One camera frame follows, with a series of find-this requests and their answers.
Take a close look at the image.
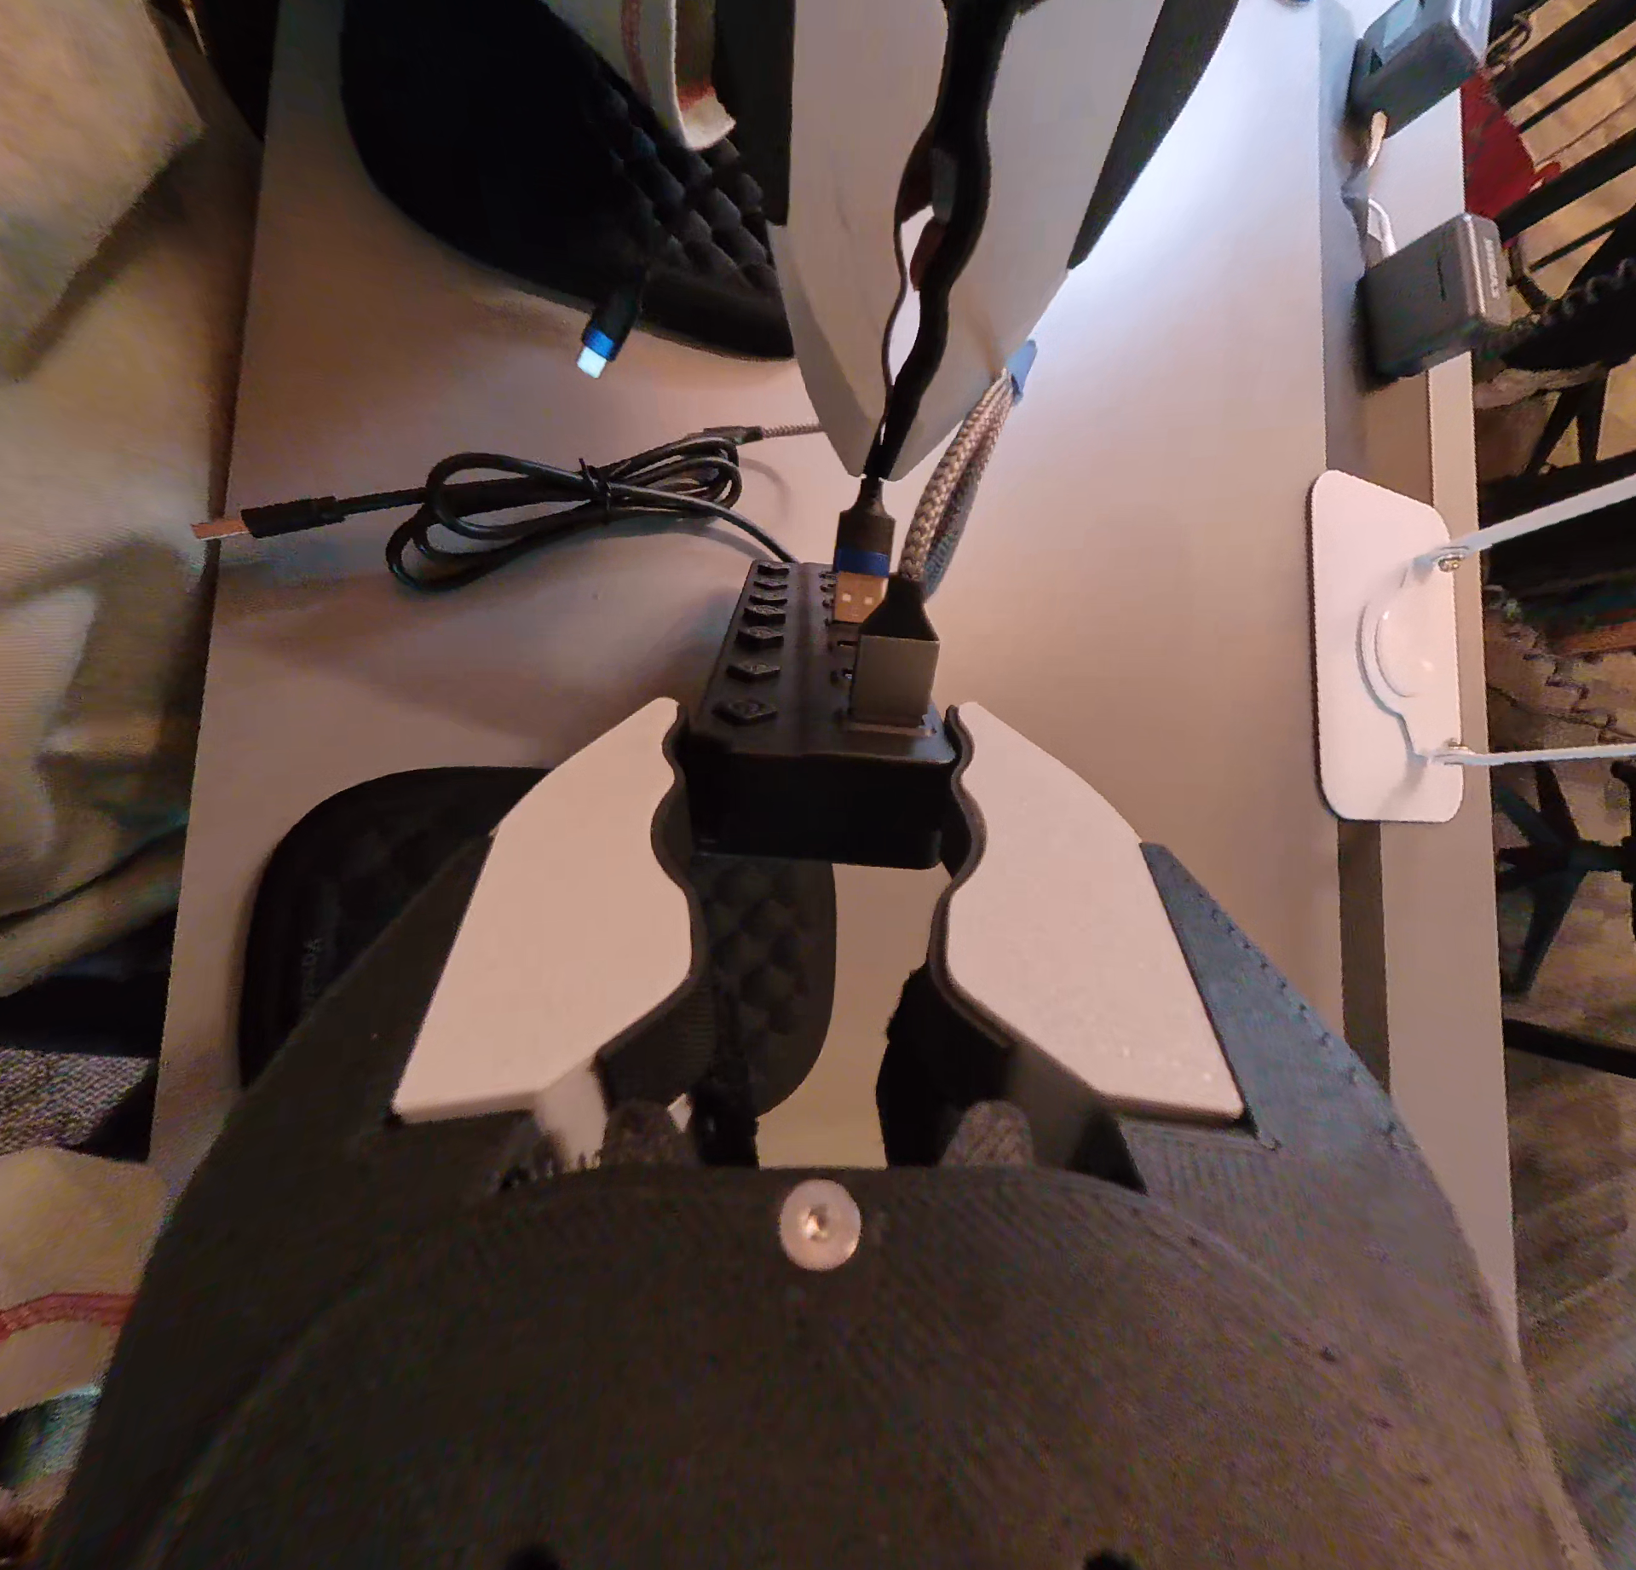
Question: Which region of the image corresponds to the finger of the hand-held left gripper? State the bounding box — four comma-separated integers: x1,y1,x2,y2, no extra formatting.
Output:
888,0,1167,486
766,0,961,479

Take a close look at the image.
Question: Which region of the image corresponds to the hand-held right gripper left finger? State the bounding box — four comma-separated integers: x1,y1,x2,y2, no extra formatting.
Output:
390,696,709,1160

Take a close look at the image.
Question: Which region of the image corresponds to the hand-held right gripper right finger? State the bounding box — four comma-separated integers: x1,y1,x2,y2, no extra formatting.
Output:
930,701,1251,1125

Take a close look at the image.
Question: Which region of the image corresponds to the black multi-port usb hub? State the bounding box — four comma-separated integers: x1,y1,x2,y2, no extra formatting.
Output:
676,557,963,869

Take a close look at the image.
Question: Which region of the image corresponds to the grey braided usb cable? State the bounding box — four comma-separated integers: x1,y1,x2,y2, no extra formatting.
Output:
855,340,1040,734

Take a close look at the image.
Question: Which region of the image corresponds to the black quilted pouch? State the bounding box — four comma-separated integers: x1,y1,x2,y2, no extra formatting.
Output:
242,767,839,1169
344,0,797,360

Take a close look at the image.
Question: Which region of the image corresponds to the cream red-striped cloth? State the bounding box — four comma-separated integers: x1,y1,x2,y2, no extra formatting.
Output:
466,0,742,150

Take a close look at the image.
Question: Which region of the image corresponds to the clear acrylic stand white base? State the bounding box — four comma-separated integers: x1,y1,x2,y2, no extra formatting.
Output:
1306,471,1636,826

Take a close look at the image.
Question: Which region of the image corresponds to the black metal shelf rack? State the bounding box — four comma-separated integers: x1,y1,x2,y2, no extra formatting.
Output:
1483,0,1636,358

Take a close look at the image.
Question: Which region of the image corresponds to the black chair base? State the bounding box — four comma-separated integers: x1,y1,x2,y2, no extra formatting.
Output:
1489,753,1636,1067

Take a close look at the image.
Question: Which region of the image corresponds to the person's beige clothing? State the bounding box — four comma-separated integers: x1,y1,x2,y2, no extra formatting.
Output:
0,0,264,1508

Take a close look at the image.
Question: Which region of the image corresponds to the white charging cable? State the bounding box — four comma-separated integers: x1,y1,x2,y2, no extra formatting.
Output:
1341,114,1397,271

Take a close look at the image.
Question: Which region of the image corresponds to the black cable blue-lit plug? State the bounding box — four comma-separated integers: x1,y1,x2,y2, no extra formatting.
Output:
576,260,647,380

